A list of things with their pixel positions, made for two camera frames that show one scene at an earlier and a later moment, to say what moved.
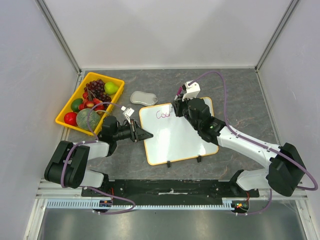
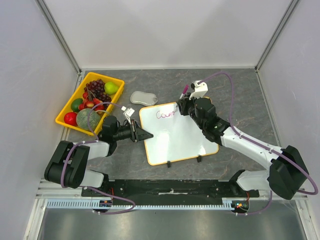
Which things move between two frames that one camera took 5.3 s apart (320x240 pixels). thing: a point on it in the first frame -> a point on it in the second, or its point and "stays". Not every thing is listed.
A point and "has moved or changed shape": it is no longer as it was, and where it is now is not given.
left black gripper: x=138 y=134 stays
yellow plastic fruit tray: x=90 y=102 stays
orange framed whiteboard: x=173 y=139 stays
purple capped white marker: x=178 y=93 has moved or changed shape
